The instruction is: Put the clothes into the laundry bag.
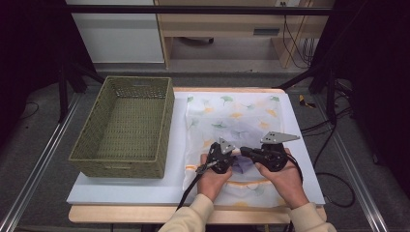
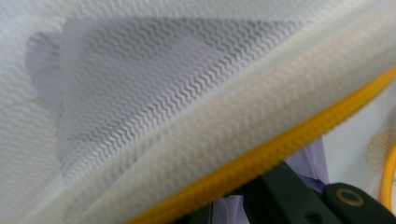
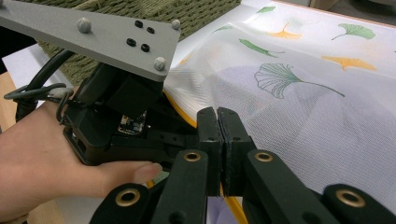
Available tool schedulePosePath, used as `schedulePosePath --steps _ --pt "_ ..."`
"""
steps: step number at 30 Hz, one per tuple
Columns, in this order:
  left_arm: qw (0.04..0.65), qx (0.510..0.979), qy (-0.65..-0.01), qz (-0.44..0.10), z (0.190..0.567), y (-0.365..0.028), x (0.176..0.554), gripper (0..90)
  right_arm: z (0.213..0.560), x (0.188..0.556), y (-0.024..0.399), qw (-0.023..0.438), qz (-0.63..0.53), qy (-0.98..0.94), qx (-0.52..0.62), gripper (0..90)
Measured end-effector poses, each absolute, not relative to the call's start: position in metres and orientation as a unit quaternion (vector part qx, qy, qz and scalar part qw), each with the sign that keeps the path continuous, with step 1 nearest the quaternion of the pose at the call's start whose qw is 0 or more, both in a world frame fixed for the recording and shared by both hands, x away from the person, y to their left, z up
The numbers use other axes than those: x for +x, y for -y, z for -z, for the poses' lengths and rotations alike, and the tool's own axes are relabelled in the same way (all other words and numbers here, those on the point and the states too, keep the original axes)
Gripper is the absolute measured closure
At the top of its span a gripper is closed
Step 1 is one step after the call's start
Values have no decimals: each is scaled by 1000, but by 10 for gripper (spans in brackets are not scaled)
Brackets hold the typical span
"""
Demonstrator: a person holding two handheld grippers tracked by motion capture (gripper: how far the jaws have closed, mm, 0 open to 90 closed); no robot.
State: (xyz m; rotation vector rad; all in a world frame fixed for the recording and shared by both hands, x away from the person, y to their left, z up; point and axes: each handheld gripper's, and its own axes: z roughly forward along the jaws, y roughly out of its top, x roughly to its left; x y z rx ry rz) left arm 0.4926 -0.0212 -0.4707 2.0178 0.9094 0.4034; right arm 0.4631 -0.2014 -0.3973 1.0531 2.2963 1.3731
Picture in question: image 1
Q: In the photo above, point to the green woven basket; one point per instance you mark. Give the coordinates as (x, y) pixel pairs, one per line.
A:
(129, 129)

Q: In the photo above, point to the person's left hand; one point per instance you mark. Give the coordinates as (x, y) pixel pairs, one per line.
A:
(212, 183)

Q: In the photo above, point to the aluminium floor rail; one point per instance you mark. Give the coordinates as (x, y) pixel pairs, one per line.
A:
(35, 174)
(357, 167)

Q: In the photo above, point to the black curtain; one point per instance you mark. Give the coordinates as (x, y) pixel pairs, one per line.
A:
(32, 48)
(377, 64)

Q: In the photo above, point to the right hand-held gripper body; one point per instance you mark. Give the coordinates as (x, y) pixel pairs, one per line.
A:
(272, 158)

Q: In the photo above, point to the black horizontal bar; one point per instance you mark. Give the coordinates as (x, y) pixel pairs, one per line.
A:
(193, 10)

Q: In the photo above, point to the yellow and black floor object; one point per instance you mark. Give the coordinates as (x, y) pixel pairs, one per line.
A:
(304, 102)

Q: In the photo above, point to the white leaf-print laundry bag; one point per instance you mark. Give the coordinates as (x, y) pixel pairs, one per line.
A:
(225, 112)

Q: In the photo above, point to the white cabinet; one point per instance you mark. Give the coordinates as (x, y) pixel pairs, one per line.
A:
(119, 38)

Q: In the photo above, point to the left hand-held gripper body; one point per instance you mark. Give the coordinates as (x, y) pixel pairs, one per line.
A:
(220, 158)

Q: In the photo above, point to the person's right hand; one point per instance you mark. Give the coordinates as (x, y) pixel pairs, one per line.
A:
(286, 183)

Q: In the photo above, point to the purple garment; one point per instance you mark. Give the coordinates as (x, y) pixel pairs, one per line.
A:
(241, 166)

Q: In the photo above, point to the black metal stand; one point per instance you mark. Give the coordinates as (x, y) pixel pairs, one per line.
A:
(330, 96)
(63, 96)

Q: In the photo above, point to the light wooden desk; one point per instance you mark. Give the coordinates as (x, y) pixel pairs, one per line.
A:
(222, 24)

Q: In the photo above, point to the white table board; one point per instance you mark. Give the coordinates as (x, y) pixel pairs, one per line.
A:
(177, 135)

